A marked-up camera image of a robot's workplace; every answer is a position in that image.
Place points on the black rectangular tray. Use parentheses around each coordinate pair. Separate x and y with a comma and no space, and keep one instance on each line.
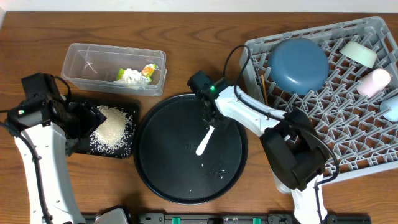
(132,107)

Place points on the round black serving tray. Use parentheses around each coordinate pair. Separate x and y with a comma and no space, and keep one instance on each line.
(165,152)

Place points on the green bowl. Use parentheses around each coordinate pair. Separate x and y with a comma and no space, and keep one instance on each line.
(359,53)

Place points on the black aluminium rail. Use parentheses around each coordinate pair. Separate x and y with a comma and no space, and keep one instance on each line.
(217,218)

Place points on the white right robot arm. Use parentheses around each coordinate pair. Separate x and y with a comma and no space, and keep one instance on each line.
(296,154)

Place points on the grey plastic dishwasher rack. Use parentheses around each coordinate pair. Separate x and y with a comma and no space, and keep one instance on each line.
(363,140)

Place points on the clear plastic waste bin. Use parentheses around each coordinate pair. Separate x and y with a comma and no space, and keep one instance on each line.
(95,68)

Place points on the pink cup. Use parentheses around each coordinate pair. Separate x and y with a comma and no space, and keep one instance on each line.
(374,82)

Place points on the wooden chopstick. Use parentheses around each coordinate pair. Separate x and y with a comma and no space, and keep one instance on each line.
(264,89)

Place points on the white paper napkin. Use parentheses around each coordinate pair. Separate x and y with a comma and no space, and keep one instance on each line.
(133,77)

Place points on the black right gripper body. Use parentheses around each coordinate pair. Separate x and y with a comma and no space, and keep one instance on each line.
(216,121)

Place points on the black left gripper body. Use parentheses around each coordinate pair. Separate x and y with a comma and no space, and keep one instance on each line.
(86,117)

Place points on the light blue cup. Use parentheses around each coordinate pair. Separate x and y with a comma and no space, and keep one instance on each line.
(390,105)

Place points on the blue plate with rice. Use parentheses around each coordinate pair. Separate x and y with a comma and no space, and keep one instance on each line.
(298,66)

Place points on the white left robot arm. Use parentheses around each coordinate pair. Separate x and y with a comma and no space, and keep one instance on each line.
(47,128)

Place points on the white plastic spoon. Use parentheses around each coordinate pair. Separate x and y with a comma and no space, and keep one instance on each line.
(202,146)

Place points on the pile of white rice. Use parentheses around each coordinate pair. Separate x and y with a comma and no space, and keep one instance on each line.
(114,136)

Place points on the yellow green snack wrapper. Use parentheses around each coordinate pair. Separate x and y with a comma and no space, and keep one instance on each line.
(149,70)

